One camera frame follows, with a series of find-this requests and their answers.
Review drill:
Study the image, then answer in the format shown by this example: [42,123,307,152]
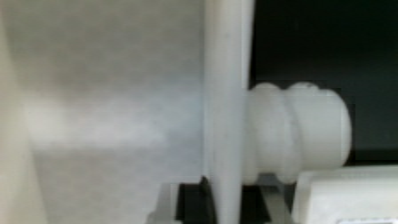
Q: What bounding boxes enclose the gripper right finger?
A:
[240,174,295,224]

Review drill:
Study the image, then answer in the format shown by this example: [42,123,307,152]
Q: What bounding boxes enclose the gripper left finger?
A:
[144,175,220,224]

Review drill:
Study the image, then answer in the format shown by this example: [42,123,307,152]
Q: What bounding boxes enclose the white cabinet door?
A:
[291,166,398,224]
[241,82,352,184]

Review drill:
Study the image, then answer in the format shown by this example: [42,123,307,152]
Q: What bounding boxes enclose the white cabinet body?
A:
[0,0,256,224]

